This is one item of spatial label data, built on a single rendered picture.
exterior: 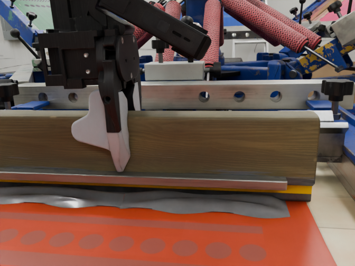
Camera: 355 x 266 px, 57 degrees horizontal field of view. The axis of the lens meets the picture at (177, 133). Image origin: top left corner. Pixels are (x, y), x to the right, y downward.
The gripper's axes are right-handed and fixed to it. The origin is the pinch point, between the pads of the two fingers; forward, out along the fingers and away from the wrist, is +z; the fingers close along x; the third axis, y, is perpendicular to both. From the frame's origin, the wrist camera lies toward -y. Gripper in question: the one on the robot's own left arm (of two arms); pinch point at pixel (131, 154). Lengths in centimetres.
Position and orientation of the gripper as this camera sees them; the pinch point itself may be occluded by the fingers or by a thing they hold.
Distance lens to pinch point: 38.3
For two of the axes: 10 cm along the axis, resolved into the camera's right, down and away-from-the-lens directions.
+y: -9.9, 0.0, 1.6
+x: -1.5, 2.9, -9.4
